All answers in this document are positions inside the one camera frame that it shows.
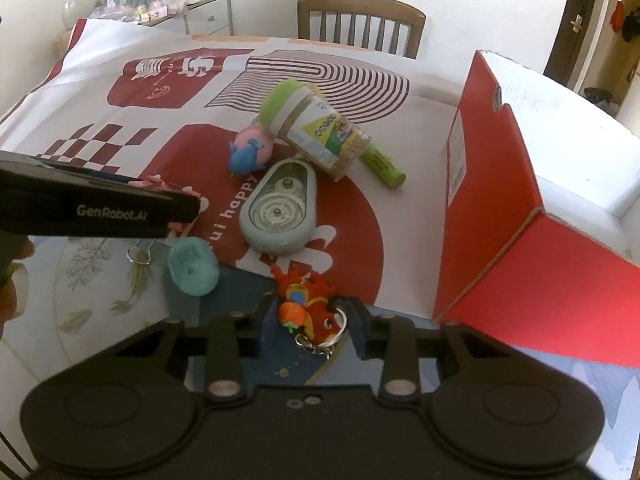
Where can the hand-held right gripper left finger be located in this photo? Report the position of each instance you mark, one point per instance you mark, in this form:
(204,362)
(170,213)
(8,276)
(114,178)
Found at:
(267,332)

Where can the brown wooden chair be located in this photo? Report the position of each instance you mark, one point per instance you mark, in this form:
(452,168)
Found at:
(360,5)

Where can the black bag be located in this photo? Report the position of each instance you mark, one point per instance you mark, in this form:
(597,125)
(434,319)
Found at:
(597,95)

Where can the black hanging hat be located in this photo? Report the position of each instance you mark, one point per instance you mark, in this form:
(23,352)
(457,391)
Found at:
(631,25)

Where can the red hanging glove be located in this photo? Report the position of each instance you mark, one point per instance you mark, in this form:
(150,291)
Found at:
(617,16)

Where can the green marker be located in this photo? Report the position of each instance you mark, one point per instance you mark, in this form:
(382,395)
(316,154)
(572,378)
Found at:
(385,167)

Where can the green capped toothpick jar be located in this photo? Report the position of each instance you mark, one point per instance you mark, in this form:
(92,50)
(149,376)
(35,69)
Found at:
(320,130)

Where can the pink binder clips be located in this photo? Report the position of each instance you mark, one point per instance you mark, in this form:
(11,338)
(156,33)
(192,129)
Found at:
(155,183)

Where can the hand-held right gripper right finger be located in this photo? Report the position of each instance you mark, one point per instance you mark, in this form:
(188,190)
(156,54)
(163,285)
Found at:
(361,332)

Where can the teal egg shaped eraser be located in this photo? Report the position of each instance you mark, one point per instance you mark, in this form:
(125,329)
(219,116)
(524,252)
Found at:
(192,267)

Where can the pink blue whale toy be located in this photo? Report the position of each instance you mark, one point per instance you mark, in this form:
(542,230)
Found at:
(250,152)

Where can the grey green correction tape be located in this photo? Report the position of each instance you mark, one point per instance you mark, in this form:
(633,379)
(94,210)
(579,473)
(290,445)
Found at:
(280,210)

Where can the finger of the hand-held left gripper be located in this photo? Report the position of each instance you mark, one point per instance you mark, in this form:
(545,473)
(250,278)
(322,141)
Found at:
(75,170)

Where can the small white drawer cabinet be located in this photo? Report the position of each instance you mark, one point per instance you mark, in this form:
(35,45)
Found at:
(210,15)

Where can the red white printed cloth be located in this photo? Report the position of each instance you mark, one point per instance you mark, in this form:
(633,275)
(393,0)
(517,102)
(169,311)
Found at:
(90,60)

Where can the red cardboard box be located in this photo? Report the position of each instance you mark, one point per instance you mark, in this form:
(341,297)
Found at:
(480,240)

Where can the person's left hand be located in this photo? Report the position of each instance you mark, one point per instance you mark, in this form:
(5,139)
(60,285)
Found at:
(10,300)

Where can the dark brown door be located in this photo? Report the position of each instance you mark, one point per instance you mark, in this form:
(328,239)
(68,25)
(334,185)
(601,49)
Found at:
(565,50)

